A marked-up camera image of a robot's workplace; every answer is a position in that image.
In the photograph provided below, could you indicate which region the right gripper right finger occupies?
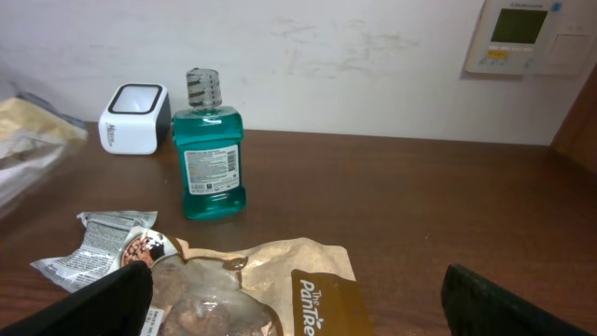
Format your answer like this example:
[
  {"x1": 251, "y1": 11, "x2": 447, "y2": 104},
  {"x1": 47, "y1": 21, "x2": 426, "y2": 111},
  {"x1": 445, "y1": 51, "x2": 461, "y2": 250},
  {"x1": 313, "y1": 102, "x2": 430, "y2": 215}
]
[{"x1": 441, "y1": 264, "x2": 590, "y2": 336}]

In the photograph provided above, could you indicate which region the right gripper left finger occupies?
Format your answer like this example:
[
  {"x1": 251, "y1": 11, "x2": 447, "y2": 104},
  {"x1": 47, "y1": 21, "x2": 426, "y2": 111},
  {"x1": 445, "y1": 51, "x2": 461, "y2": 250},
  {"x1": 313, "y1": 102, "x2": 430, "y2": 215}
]
[{"x1": 1, "y1": 261, "x2": 153, "y2": 336}]

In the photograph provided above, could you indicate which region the silver foil snack packet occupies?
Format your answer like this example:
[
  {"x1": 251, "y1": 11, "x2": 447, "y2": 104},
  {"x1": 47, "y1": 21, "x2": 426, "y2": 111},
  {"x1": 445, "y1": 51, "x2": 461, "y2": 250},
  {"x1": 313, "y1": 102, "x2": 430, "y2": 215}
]
[{"x1": 31, "y1": 210, "x2": 158, "y2": 293}]

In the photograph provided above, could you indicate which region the beige PanTree snack pouch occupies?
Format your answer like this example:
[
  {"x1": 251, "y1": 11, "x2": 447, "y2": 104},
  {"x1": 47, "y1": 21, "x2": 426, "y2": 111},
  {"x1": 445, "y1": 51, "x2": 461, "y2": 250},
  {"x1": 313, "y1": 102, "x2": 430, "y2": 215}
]
[{"x1": 116, "y1": 228, "x2": 373, "y2": 336}]

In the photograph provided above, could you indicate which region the white barcode scanner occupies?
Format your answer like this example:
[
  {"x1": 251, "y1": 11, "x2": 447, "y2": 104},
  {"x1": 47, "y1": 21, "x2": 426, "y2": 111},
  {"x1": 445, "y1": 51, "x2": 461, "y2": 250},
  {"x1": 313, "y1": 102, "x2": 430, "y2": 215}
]
[{"x1": 98, "y1": 83, "x2": 172, "y2": 155}]

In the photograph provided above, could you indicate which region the beige wall control panel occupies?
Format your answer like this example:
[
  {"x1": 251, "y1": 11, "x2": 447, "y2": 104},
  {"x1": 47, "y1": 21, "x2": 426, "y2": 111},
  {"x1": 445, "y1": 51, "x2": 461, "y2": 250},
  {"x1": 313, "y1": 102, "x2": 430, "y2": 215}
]
[{"x1": 464, "y1": 0, "x2": 596, "y2": 76}]

